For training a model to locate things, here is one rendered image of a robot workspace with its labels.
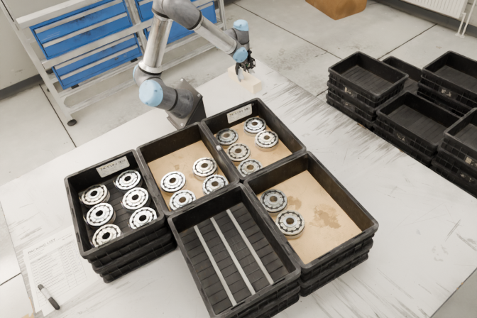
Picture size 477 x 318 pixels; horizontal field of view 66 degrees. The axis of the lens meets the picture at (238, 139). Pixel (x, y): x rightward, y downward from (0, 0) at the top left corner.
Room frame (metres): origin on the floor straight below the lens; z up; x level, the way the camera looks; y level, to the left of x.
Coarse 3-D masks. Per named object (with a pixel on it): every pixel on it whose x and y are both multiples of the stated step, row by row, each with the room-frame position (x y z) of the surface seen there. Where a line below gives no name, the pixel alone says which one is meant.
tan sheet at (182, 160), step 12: (192, 144) 1.18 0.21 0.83; (168, 156) 1.13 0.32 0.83; (180, 156) 1.12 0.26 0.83; (192, 156) 1.11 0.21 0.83; (204, 156) 1.10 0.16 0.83; (156, 168) 1.07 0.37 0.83; (168, 168) 1.06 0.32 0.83; (180, 168) 1.05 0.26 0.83; (156, 180) 1.00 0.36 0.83; (192, 180) 0.97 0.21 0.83
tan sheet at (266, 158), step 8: (232, 128) 1.25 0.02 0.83; (240, 128) 1.24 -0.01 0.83; (240, 136) 1.19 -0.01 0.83; (248, 136) 1.18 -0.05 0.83; (248, 144) 1.13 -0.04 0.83; (280, 144) 1.10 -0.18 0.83; (256, 152) 1.08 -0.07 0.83; (264, 152) 1.07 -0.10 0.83; (272, 152) 1.06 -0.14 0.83; (280, 152) 1.06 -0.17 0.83; (288, 152) 1.05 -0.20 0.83; (264, 160) 1.02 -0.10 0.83; (272, 160) 1.02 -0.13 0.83
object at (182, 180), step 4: (172, 172) 1.00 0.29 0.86; (176, 172) 1.00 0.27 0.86; (180, 172) 0.99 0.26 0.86; (164, 176) 0.99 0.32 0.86; (168, 176) 0.98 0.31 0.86; (180, 176) 0.98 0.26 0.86; (184, 176) 0.97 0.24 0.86; (164, 180) 0.97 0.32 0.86; (180, 180) 0.95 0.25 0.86; (184, 180) 0.95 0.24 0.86; (160, 184) 0.95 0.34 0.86; (164, 184) 0.95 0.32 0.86; (180, 184) 0.94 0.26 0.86; (184, 184) 0.93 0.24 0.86; (164, 188) 0.92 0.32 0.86; (168, 188) 0.92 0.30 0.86; (172, 188) 0.92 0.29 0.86; (176, 188) 0.92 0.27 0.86; (180, 188) 0.92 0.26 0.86
